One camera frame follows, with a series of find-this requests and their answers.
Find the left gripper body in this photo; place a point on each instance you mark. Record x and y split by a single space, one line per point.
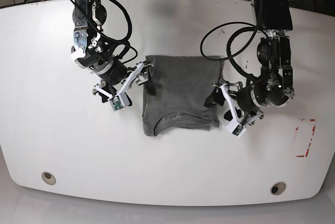
247 119

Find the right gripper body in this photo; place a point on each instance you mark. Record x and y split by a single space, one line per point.
125 82

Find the grey T-shirt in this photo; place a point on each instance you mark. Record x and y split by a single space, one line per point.
182 85

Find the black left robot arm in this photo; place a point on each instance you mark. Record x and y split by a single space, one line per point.
274 86

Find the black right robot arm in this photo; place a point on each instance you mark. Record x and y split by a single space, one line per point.
97 52

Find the red tape marker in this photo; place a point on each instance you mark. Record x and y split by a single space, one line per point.
303 137

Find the right table grommet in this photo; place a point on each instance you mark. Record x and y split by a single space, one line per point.
278 188

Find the table grommet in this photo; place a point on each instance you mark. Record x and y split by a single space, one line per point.
48 178
278 188

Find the left table grommet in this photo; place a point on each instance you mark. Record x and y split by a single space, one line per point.
48 178

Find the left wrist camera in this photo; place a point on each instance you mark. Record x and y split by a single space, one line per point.
235 128

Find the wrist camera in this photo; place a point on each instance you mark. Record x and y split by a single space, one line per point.
235 128
120 102

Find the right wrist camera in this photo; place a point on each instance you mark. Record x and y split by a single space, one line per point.
120 102

